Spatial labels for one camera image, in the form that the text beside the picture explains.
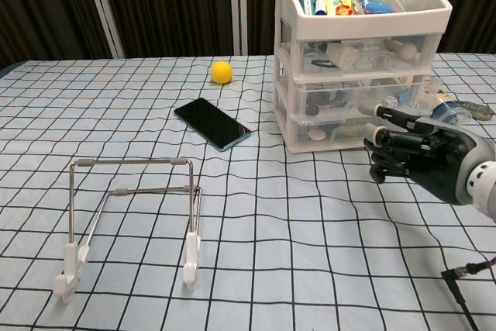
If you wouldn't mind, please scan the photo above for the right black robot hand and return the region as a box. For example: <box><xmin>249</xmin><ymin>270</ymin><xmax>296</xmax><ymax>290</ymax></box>
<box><xmin>363</xmin><ymin>102</ymin><xmax>496</xmax><ymax>206</ymax></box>

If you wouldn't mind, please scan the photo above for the clear drawer with brown packet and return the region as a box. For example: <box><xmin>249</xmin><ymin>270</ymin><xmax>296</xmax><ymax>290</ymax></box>
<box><xmin>291</xmin><ymin>74</ymin><xmax>435</xmax><ymax>119</ymax></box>

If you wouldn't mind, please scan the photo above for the clear drawer with white shell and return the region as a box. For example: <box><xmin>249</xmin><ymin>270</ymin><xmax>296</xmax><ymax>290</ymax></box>
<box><xmin>296</xmin><ymin>116</ymin><xmax>377</xmax><ymax>147</ymax></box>

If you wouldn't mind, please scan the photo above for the cream tube with blue cap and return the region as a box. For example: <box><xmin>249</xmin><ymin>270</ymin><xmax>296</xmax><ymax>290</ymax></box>
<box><xmin>424</xmin><ymin>77</ymin><xmax>474</xmax><ymax>126</ymax></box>

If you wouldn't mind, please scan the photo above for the white round ball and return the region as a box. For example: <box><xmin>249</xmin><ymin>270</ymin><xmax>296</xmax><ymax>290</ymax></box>
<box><xmin>398</xmin><ymin>43</ymin><xmax>419</xmax><ymax>60</ymax></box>

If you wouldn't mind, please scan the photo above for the blue plastic pack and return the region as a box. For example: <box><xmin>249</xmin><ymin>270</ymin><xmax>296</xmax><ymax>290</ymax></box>
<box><xmin>358</xmin><ymin>0</ymin><xmax>394</xmax><ymax>14</ymax></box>

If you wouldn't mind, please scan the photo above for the blue checkered tablecloth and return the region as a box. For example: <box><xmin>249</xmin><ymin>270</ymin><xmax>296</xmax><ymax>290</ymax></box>
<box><xmin>0</xmin><ymin>51</ymin><xmax>496</xmax><ymax>331</ymax></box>

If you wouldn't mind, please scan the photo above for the yellow snack packet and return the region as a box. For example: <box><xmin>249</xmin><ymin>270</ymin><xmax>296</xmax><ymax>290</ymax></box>
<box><xmin>325</xmin><ymin>0</ymin><xmax>356</xmax><ymax>17</ymax></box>

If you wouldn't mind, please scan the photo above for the black smartphone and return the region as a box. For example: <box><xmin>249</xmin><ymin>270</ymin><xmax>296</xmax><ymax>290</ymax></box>
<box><xmin>173</xmin><ymin>97</ymin><xmax>252</xmax><ymax>151</ymax></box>

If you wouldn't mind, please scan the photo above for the yellow ball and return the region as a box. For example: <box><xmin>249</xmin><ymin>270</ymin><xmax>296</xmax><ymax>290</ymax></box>
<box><xmin>211</xmin><ymin>60</ymin><xmax>235</xmax><ymax>84</ymax></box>

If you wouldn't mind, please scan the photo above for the black folding screen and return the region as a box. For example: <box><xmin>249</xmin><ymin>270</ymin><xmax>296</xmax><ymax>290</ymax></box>
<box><xmin>0</xmin><ymin>0</ymin><xmax>496</xmax><ymax>68</ymax></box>

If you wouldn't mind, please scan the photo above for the grey keychain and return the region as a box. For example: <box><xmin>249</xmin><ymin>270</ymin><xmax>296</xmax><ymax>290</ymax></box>
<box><xmin>456</xmin><ymin>100</ymin><xmax>495</xmax><ymax>121</ymax></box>

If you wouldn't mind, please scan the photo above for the clear drawer with hair tie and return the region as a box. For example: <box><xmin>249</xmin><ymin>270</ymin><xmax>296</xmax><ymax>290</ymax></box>
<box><xmin>298</xmin><ymin>34</ymin><xmax>441</xmax><ymax>76</ymax></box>

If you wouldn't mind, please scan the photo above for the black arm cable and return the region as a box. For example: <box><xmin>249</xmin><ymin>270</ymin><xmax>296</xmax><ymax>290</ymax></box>
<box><xmin>441</xmin><ymin>257</ymin><xmax>496</xmax><ymax>331</ymax></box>

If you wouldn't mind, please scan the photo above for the white plastic drawer organizer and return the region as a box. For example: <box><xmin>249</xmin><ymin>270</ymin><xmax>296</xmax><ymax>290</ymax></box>
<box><xmin>273</xmin><ymin>0</ymin><xmax>453</xmax><ymax>153</ymax></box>

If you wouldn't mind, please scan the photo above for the metal wire stand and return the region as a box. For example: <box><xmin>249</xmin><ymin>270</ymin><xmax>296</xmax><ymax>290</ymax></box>
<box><xmin>53</xmin><ymin>157</ymin><xmax>203</xmax><ymax>304</ymax></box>

